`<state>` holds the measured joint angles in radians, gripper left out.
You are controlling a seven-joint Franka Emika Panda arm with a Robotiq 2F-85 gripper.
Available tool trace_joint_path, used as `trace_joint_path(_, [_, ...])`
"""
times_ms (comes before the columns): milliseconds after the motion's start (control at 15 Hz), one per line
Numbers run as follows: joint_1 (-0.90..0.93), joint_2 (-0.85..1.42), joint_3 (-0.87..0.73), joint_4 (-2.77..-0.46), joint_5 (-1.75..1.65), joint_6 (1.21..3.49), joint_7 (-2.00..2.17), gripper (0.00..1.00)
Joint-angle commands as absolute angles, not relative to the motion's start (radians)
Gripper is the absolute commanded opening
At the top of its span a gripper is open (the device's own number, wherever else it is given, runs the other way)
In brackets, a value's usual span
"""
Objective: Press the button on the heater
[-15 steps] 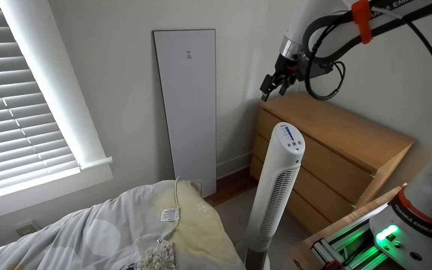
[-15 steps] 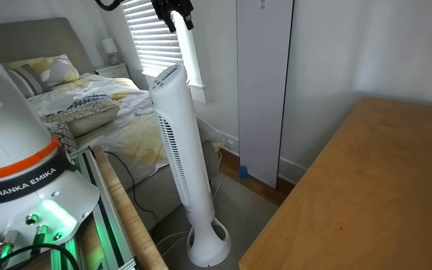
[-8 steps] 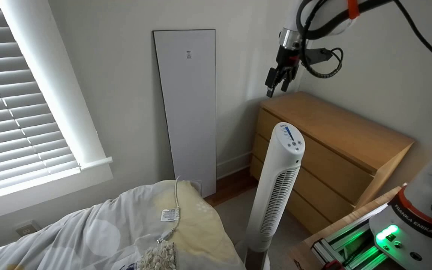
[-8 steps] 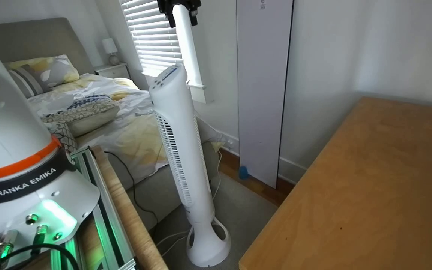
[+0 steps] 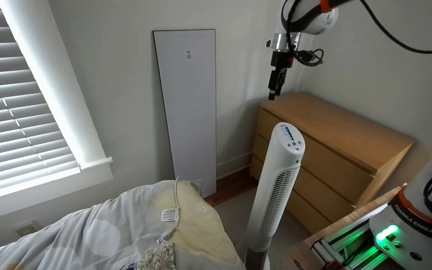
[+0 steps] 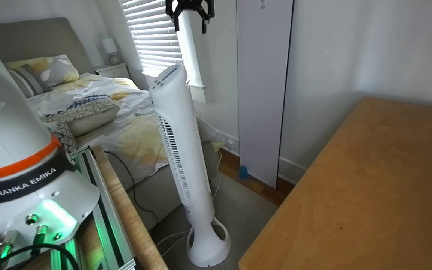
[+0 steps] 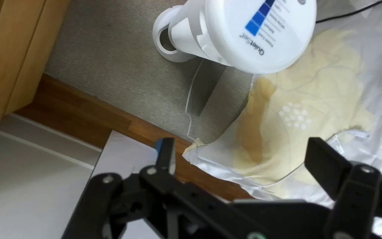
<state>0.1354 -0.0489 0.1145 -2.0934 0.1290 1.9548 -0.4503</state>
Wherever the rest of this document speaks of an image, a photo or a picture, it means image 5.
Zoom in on white care label tag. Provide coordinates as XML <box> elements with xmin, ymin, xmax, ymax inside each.
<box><xmin>158</xmin><ymin>207</ymin><xmax>179</xmax><ymax>224</ymax></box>

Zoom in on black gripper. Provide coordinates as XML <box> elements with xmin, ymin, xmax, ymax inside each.
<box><xmin>266</xmin><ymin>48</ymin><xmax>295</xmax><ymax>102</ymax></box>

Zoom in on long black arm cable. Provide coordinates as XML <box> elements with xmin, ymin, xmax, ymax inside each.
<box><xmin>358</xmin><ymin>0</ymin><xmax>432</xmax><ymax>56</ymax></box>

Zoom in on white tower heater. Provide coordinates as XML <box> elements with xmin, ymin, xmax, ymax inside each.
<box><xmin>235</xmin><ymin>122</ymin><xmax>307</xmax><ymax>270</ymax></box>

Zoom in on white patterned duvet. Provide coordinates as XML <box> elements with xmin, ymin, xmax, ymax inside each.
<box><xmin>0</xmin><ymin>179</ymin><xmax>247</xmax><ymax>270</ymax></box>

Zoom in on white flat board panel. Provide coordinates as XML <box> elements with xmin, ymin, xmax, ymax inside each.
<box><xmin>151</xmin><ymin>27</ymin><xmax>218</xmax><ymax>200</ymax></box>

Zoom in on white window blinds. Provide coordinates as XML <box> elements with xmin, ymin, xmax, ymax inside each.
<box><xmin>0</xmin><ymin>0</ymin><xmax>80</xmax><ymax>191</ymax></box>

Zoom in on aluminium frame with green light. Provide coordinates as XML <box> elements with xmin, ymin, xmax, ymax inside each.
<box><xmin>308</xmin><ymin>218</ymin><xmax>403</xmax><ymax>270</ymax></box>

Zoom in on white lace blanket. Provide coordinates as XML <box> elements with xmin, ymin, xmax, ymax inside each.
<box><xmin>136</xmin><ymin>239</ymin><xmax>178</xmax><ymax>270</ymax></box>

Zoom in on white wall outlet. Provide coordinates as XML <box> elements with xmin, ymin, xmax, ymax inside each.
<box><xmin>13</xmin><ymin>221</ymin><xmax>41</xmax><ymax>237</ymax></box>

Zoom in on light wooden dresser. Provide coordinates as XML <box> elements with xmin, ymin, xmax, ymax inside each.
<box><xmin>248</xmin><ymin>90</ymin><xmax>416</xmax><ymax>237</ymax></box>

